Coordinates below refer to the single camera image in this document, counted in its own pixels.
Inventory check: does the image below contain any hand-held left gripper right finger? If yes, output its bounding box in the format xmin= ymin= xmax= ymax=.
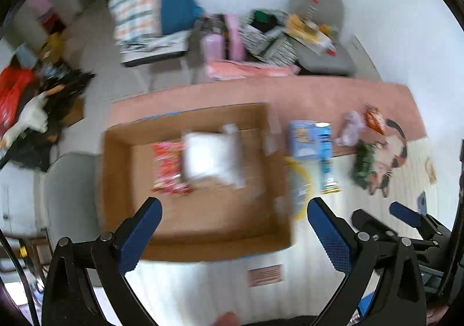
xmin=306 ymin=197 xmax=428 ymax=326

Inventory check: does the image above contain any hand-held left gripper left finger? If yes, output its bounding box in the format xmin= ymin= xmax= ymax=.
xmin=41 ymin=197 xmax=162 ymax=326

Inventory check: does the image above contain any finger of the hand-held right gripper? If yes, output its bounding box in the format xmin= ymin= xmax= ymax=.
xmin=351 ymin=208 xmax=401 ymax=241
xmin=389 ymin=202 xmax=452 ymax=241

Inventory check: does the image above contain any brown cardboard box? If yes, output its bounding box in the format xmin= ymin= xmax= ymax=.
xmin=99 ymin=103 xmax=295 ymax=263

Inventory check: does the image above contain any yellow round packet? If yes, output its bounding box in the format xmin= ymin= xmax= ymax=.
xmin=284 ymin=157 xmax=317 ymax=221

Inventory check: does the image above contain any calico cat shaped cushion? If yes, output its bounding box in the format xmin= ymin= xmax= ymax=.
xmin=369 ymin=119 xmax=409 ymax=197

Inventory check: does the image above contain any green snack packet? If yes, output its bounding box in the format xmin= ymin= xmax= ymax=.
xmin=351 ymin=140 xmax=378 ymax=189

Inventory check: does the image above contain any pink label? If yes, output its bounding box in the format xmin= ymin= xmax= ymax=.
xmin=247 ymin=264 xmax=284 ymax=287

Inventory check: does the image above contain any red snack packet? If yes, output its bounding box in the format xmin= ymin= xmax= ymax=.
xmin=151 ymin=140 xmax=192 ymax=196

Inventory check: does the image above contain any light grey chair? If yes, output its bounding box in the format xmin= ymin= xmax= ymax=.
xmin=43 ymin=153 xmax=106 ymax=256

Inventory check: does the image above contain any blue snack packet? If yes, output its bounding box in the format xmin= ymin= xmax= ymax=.
xmin=315 ymin=122 xmax=343 ymax=195

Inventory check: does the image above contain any orange snack packet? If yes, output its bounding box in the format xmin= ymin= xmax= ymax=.
xmin=364 ymin=104 xmax=387 ymax=135

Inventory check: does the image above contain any pale purple packet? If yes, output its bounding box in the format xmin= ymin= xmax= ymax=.
xmin=334 ymin=110 xmax=365 ymax=147

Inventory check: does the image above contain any light blue carton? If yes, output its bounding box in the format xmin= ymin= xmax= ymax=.
xmin=289 ymin=120 xmax=320 ymax=160

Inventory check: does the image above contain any white plastic packet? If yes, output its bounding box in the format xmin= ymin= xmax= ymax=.
xmin=180 ymin=124 xmax=248 ymax=189

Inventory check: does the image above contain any pink blanket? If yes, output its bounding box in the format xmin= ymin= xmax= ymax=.
xmin=108 ymin=80 xmax=427 ymax=158

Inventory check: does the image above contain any white goose plush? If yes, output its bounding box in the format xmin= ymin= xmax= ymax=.
xmin=0 ymin=91 xmax=50 ymax=150

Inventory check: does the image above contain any black clothing pile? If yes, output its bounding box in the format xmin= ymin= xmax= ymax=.
xmin=7 ymin=70 xmax=95 ymax=172

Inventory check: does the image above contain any grey padded chair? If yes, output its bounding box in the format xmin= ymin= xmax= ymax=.
xmin=289 ymin=0 xmax=358 ymax=77

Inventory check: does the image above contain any pink folded cloth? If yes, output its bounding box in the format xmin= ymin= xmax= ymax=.
xmin=206 ymin=59 xmax=302 ymax=81

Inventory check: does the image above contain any red plastic bag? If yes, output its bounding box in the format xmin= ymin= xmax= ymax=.
xmin=0 ymin=68 xmax=37 ymax=131

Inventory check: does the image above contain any black white striped bag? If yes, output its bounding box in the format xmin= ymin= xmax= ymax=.
xmin=240 ymin=10 xmax=302 ymax=66

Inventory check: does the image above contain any yellow packets pile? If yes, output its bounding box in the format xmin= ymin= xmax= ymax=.
xmin=286 ymin=13 xmax=338 ymax=57

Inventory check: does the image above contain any pink bag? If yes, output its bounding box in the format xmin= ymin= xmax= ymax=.
xmin=204 ymin=14 xmax=248 ymax=63

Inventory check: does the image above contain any black cable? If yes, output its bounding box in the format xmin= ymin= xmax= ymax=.
xmin=0 ymin=230 xmax=41 ymax=326

